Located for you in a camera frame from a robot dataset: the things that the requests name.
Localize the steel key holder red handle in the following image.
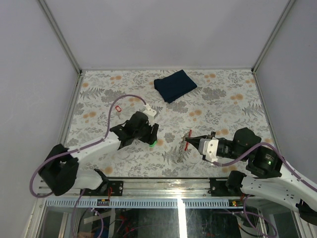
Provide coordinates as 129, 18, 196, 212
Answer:
176, 129, 192, 164

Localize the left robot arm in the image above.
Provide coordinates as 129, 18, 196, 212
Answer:
38, 112, 159, 196

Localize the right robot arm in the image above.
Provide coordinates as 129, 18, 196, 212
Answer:
185, 127, 317, 225

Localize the key with red tag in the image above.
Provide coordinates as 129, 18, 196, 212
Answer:
115, 106, 122, 112

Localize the folded dark blue cloth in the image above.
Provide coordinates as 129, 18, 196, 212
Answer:
154, 70, 197, 104

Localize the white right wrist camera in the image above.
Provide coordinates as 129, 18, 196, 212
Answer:
199, 138, 219, 164

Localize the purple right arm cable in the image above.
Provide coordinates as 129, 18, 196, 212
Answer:
212, 142, 317, 191

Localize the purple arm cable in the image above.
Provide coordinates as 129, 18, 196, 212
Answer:
212, 142, 317, 191
29, 94, 148, 198

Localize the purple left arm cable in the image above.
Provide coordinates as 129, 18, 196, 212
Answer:
29, 94, 148, 198

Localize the aluminium table edge rail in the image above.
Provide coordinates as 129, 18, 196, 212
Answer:
37, 176, 283, 199

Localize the perforated cable duct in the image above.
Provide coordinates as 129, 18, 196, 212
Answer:
46, 198, 239, 209

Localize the right aluminium frame post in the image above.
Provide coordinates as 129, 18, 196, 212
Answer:
251, 0, 297, 74

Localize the aluminium frame post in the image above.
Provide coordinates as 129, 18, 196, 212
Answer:
36, 0, 82, 75
251, 0, 297, 74

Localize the left aluminium frame post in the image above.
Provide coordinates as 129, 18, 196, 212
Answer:
36, 0, 82, 75

